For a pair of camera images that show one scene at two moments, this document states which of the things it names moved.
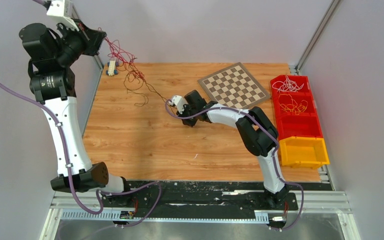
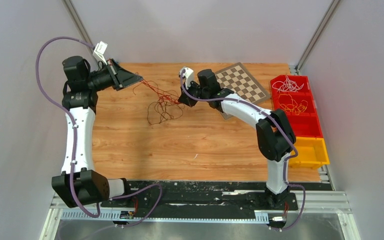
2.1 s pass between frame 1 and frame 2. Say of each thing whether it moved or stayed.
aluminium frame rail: stayed
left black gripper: moved
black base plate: stayed
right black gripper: moved
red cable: moved
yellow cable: stayed
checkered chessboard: stayed
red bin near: stayed
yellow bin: stayed
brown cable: moved
